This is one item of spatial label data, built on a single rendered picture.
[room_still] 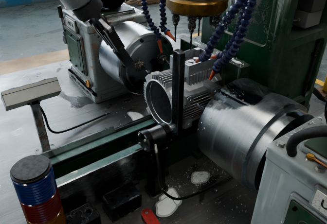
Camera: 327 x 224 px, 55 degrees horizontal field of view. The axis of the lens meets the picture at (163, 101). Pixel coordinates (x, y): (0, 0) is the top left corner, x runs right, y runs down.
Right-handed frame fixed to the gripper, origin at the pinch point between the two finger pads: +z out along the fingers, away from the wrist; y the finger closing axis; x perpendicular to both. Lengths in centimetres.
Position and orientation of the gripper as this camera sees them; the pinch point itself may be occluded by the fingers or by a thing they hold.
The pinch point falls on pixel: (122, 55)
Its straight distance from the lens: 94.0
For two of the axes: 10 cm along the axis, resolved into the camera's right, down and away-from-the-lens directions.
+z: 4.1, 5.8, 7.0
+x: -7.1, 6.9, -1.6
